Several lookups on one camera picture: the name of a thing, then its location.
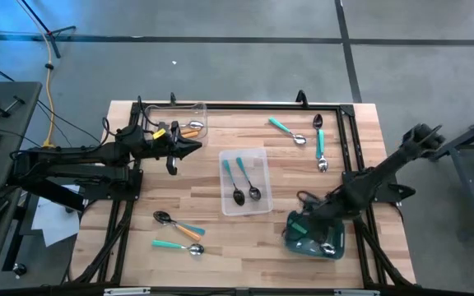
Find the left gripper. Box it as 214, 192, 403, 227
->
136, 120, 203, 176

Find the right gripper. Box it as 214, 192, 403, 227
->
296, 192, 343, 246

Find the silver spoon orange handle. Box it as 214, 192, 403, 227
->
180, 119, 205, 139
174, 223, 202, 243

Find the teal plastic bin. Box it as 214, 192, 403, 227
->
284, 209, 347, 263

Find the clear rectangular plastic bin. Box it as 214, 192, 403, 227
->
218, 146, 274, 217

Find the white paper sheet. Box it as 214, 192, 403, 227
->
30, 183, 81, 247

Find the black tripod stand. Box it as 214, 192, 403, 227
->
17, 0, 77, 59

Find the grey office desk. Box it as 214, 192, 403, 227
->
0, 81, 43, 291

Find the clear plastic bin with handles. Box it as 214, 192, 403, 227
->
143, 101, 209, 141

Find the black aluminium rig frame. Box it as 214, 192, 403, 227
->
70, 101, 417, 289

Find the silver mounting bracket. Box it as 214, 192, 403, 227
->
334, 289, 381, 296
104, 287, 151, 296

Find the yellow cable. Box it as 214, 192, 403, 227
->
14, 0, 57, 149

